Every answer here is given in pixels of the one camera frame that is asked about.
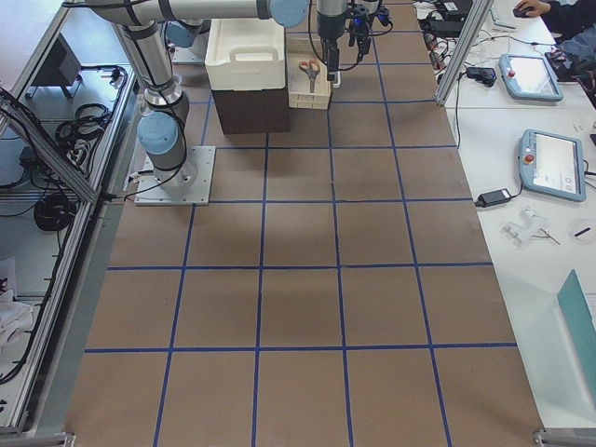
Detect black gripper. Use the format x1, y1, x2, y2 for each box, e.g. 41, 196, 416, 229
324, 1, 390, 82

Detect grey orange handled scissors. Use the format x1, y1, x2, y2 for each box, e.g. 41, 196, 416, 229
299, 59, 320, 93

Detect wooden drawer with white handle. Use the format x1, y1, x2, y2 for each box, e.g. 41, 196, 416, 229
287, 52, 333, 110

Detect dark brown drawer cabinet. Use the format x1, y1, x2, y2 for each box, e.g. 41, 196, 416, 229
212, 88, 291, 135

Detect white foam box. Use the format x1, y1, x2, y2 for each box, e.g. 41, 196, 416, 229
205, 19, 286, 91

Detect far blue teach pendant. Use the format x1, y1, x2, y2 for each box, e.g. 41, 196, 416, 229
498, 54, 563, 102

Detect blue teach pendant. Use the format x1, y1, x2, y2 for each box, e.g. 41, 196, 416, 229
498, 54, 563, 102
519, 129, 586, 202

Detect black power adapter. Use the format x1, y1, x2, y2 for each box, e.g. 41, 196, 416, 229
474, 188, 512, 208

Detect person at desk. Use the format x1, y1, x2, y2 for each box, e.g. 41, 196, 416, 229
514, 0, 595, 91

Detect near blue teach pendant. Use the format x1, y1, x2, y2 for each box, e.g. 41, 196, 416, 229
519, 129, 586, 202

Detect teal folder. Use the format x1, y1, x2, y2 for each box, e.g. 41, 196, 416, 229
557, 269, 595, 359

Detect aluminium frame post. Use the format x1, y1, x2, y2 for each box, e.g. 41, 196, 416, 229
436, 0, 493, 106

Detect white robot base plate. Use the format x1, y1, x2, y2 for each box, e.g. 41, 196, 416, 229
134, 146, 216, 206

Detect coiled black cables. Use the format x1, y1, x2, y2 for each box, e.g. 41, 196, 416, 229
54, 64, 129, 155

